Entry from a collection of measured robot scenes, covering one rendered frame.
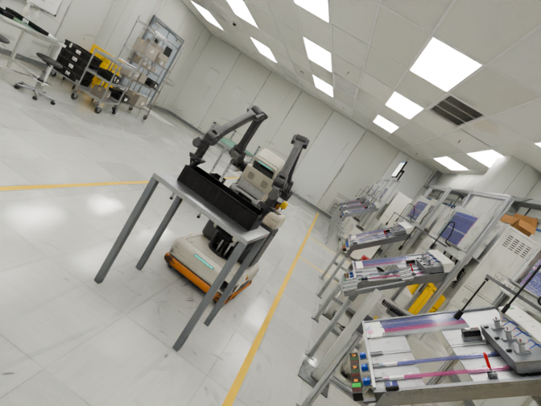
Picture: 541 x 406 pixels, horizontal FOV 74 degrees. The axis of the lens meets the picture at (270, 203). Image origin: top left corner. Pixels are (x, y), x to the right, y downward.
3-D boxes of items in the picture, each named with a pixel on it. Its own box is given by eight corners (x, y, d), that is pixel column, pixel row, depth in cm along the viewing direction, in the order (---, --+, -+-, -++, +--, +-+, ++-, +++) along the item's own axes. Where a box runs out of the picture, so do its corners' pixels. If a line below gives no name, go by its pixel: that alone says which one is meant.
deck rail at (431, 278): (357, 290, 284) (355, 282, 284) (357, 289, 286) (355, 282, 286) (452, 280, 270) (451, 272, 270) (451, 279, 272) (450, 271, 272)
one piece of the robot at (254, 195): (228, 199, 283) (241, 176, 279) (255, 219, 277) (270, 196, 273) (219, 200, 267) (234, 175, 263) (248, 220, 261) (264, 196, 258)
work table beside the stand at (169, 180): (138, 266, 267) (191, 176, 253) (210, 325, 252) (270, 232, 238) (92, 279, 223) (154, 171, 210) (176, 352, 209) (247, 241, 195)
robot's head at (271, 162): (261, 159, 283) (265, 145, 271) (282, 173, 278) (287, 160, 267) (250, 168, 274) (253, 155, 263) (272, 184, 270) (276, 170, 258)
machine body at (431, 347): (338, 374, 293) (382, 316, 282) (338, 336, 361) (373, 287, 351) (406, 423, 286) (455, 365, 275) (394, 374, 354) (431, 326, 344)
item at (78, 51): (46, 72, 685) (62, 37, 672) (63, 78, 730) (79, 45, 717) (72, 90, 681) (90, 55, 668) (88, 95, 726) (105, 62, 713)
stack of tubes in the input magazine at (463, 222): (456, 246, 271) (478, 217, 267) (438, 234, 321) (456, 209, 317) (471, 255, 270) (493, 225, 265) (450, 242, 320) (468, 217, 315)
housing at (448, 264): (445, 281, 273) (443, 263, 273) (429, 265, 321) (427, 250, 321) (456, 280, 272) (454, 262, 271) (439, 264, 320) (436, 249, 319)
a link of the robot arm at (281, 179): (308, 143, 238) (293, 138, 239) (311, 138, 233) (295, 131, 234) (285, 192, 216) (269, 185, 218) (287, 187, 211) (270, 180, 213)
